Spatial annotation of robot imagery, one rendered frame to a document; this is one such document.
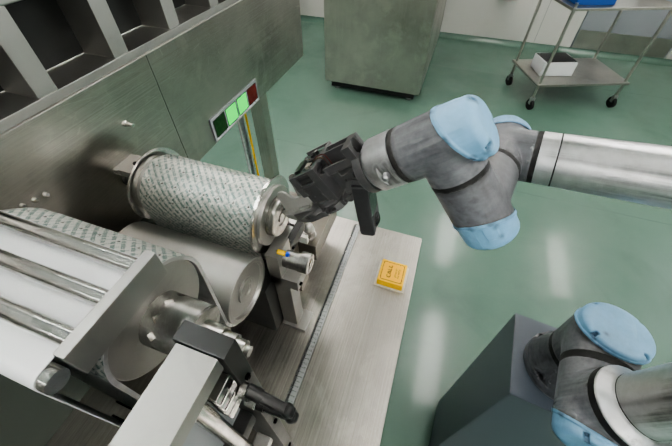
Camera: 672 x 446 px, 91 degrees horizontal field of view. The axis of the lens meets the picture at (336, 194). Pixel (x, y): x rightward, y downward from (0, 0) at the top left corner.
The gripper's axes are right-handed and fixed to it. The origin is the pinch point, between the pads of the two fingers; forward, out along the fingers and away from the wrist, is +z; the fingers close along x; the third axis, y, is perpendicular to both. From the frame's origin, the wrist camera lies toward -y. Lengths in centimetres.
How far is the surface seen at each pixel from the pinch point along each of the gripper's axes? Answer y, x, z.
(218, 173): 12.4, -0.4, 8.5
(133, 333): 9.7, 28.6, -1.9
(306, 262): -8.5, 5.0, 1.5
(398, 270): -39.8, -16.4, 6.5
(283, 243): -4.4, 3.1, 5.1
